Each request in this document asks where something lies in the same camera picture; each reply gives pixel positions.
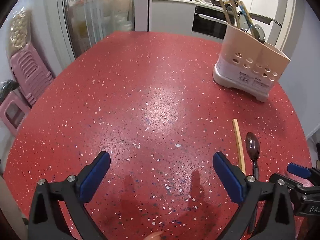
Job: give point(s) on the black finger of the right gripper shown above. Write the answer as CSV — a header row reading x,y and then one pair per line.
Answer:
x,y
293,186
300,171

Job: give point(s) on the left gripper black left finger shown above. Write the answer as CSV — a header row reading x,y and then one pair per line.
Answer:
x,y
46,220

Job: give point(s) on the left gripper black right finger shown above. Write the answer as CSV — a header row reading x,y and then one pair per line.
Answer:
x,y
276,220

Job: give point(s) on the brown spoon black handle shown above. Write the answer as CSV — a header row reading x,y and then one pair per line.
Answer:
x,y
253,151

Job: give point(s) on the left hand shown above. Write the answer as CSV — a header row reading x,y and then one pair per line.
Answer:
x,y
154,236

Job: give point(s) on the pink small stool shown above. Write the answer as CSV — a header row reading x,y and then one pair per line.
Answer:
x,y
13,112

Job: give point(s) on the beige cutlery holder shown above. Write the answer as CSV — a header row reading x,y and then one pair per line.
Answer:
x,y
246,64

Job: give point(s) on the black plastic bag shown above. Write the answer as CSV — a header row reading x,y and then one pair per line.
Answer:
x,y
6,87

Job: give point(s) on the spoon in holder right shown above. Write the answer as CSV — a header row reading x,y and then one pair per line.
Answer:
x,y
261,33

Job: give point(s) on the pink plastic stool stack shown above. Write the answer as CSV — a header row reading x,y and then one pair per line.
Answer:
x,y
31,73

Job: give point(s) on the built-in black oven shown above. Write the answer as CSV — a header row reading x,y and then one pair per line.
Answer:
x,y
210,22

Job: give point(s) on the blue patterned chopsticks in holder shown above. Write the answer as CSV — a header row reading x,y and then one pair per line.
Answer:
x,y
246,23

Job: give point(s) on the bag of light balls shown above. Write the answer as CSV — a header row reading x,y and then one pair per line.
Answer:
x,y
19,31

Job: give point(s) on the glass sliding door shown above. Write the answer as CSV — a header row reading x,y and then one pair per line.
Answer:
x,y
86,22

